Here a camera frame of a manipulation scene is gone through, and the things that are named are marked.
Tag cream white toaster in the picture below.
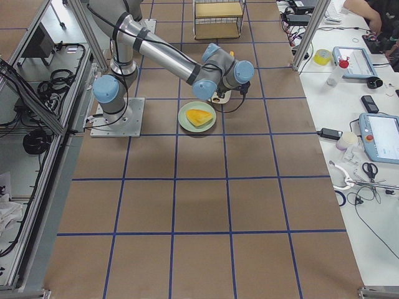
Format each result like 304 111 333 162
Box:
208 90 231 105

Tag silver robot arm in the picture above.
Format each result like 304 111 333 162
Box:
87 1 254 100

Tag orange bread on plate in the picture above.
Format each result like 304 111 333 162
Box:
185 109 213 126

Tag light green plate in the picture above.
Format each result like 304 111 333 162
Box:
178 102 216 133

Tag black power adapter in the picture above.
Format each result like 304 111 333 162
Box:
317 128 343 140

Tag white paper cup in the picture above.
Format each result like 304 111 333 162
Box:
335 131 358 151

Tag yellow tape roll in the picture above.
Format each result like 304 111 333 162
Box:
313 49 331 65

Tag clear bottle red cap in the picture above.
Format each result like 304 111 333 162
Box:
326 58 349 87

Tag black scissors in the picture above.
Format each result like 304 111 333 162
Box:
362 162 378 183

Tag black phone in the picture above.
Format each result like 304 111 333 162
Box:
361 95 379 114

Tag blue teach pendant far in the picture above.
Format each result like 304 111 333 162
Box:
332 46 377 79

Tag blue teach pendant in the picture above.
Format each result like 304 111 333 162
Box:
359 113 398 164
332 46 377 79

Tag blue teach pendant near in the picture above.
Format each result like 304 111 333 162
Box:
359 113 398 164

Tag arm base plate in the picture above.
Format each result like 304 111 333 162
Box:
139 19 156 34
89 97 145 138

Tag wire basket with wooden shelf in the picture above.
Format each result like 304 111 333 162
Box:
193 0 246 40

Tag aluminium frame post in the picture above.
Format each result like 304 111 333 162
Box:
291 0 330 71

